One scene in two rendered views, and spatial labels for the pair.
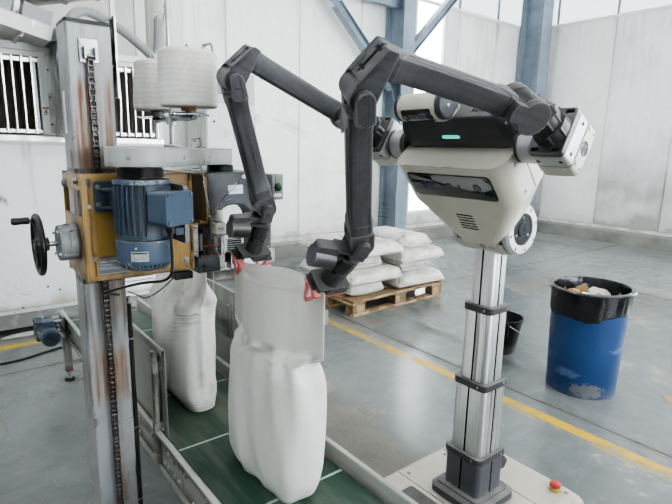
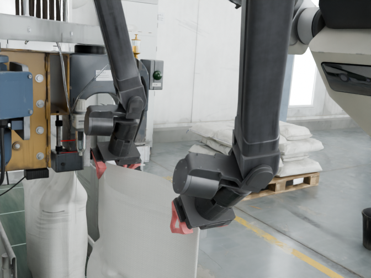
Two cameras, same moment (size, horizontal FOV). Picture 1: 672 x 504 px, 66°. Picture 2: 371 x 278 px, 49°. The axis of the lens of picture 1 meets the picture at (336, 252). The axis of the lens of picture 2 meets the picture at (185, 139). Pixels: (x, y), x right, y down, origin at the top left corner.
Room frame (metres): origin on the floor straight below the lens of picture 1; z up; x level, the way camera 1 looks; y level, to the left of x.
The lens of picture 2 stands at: (0.59, 0.00, 1.37)
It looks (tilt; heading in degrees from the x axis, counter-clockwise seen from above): 12 degrees down; 5
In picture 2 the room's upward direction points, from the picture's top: 4 degrees clockwise
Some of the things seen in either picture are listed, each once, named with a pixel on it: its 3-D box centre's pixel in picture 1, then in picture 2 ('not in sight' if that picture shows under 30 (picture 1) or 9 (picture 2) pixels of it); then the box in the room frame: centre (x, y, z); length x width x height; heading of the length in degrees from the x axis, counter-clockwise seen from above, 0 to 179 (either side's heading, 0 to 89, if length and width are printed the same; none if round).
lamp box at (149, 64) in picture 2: (272, 186); (150, 74); (1.87, 0.24, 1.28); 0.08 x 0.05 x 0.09; 38
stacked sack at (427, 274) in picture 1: (408, 275); (288, 165); (4.96, -0.73, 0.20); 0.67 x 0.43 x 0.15; 128
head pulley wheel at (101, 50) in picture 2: (220, 168); (90, 49); (1.79, 0.41, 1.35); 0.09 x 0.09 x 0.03
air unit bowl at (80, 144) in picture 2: (219, 244); (80, 140); (1.65, 0.38, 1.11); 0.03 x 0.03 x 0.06
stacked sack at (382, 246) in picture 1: (365, 246); (250, 137); (4.57, -0.26, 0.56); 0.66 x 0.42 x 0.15; 128
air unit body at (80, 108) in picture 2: (219, 233); (81, 127); (1.66, 0.38, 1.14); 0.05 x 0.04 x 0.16; 128
